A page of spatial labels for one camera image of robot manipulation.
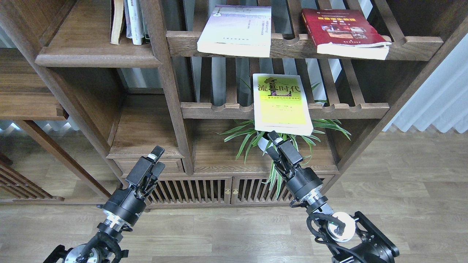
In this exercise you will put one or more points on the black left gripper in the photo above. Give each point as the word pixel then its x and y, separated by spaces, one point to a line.
pixel 129 203

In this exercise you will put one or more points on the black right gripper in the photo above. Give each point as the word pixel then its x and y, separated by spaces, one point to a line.
pixel 302 183

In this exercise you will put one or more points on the yellow green paperback book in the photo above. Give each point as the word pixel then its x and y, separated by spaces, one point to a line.
pixel 280 104

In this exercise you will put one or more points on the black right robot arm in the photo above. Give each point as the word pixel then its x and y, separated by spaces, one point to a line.
pixel 350 239

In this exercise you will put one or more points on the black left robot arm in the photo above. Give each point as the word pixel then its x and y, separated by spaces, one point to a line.
pixel 104 244

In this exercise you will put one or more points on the white plant pot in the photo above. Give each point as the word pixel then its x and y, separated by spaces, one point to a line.
pixel 264 142

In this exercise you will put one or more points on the green spider plant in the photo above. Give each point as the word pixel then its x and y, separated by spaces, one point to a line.
pixel 245 132

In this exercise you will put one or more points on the dark wooden bookshelf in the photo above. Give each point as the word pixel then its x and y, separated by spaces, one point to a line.
pixel 128 98

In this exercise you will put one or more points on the dark green upright book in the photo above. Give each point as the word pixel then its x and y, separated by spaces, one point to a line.
pixel 145 30

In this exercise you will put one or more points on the white lavender paperback book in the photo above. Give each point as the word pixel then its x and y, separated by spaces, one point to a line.
pixel 237 30

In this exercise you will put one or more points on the red paperback book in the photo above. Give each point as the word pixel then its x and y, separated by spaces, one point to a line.
pixel 345 33

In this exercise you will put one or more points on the white upright book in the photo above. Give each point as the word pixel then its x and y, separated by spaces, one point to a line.
pixel 134 21

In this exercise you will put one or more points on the tan upright book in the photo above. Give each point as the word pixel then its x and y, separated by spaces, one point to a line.
pixel 117 21

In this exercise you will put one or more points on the white curtain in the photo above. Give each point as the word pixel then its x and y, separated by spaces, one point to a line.
pixel 441 102

